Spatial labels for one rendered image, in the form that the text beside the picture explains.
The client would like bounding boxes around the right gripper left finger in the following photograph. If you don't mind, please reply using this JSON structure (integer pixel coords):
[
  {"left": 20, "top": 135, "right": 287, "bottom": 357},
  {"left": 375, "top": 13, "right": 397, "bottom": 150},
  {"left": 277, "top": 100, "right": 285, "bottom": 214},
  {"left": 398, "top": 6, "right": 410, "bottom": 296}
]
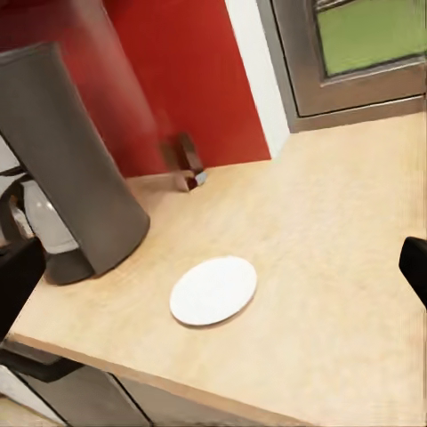
[{"left": 0, "top": 238, "right": 46, "bottom": 343}]

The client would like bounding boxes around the saucer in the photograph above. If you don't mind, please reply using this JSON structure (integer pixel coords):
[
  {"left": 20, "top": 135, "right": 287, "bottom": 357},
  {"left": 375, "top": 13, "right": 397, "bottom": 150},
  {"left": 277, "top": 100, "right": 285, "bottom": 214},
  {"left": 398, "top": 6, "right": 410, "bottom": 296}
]
[{"left": 171, "top": 256, "right": 257, "bottom": 325}]

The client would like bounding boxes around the bottle of coffee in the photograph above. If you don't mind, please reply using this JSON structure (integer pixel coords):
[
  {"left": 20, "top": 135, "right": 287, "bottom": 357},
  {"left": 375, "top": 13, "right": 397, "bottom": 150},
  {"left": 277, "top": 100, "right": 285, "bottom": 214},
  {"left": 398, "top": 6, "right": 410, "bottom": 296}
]
[{"left": 11, "top": 194, "right": 36, "bottom": 238}]

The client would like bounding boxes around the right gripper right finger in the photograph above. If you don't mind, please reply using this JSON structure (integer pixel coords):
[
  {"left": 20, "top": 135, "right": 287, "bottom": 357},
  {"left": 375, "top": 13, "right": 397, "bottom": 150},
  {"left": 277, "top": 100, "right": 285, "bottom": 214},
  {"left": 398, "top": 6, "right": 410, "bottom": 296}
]
[{"left": 399, "top": 236, "right": 427, "bottom": 309}]

